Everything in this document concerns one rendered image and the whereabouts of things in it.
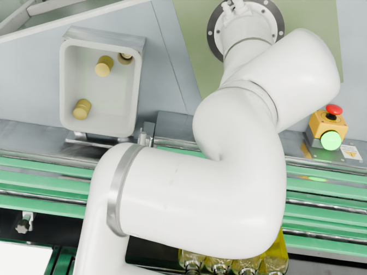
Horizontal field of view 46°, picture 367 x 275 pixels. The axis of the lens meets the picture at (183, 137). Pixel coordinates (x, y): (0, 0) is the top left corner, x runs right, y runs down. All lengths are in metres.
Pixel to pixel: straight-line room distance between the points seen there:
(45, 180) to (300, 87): 0.67
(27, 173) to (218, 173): 0.72
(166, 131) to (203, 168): 0.63
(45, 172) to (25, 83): 0.23
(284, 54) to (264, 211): 0.21
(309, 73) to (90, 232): 0.28
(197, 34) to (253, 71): 0.40
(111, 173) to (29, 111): 0.79
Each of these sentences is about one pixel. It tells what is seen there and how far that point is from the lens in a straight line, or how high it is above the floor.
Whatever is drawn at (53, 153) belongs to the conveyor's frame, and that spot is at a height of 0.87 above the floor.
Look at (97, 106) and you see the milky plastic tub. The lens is 1.08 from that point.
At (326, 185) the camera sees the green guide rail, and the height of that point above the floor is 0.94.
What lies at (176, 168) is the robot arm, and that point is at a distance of 0.37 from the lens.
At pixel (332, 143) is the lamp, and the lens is 1.05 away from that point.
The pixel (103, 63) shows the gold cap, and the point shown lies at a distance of 0.97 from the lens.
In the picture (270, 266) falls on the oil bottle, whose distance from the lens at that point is 0.93.
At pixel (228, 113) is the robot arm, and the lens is 0.40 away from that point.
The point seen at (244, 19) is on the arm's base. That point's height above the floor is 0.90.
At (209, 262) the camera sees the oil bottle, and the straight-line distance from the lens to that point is 0.91.
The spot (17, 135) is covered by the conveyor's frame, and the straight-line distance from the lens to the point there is 1.13.
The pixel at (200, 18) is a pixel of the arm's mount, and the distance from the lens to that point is 0.89.
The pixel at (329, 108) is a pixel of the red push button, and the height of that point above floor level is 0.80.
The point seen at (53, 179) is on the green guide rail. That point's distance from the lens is 1.01.
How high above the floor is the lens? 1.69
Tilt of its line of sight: 57 degrees down
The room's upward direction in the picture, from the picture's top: 176 degrees counter-clockwise
